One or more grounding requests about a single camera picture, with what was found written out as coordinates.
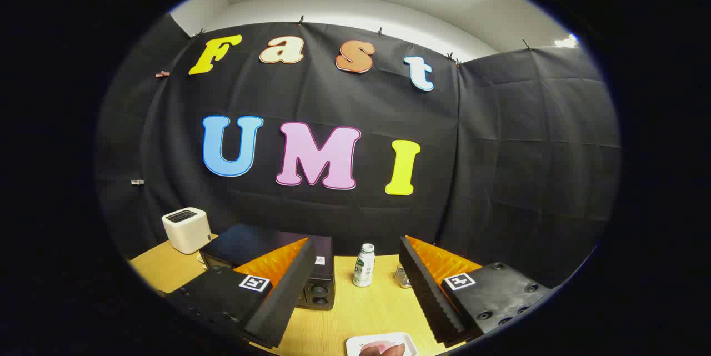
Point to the pink round meat slice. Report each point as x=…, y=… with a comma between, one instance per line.
x=383, y=349

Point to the black backdrop cloth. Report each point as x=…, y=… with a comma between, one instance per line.
x=500, y=178

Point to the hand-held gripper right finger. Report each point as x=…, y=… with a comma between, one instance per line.
x=425, y=292

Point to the small white box appliance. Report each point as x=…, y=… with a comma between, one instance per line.
x=186, y=231

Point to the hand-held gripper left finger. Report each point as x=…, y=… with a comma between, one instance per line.
x=289, y=289

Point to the white square plate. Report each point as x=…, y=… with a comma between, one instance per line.
x=355, y=344

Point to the black toaster oven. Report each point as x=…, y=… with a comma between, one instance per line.
x=244, y=242

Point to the white bottle with green label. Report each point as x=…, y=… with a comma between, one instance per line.
x=364, y=270

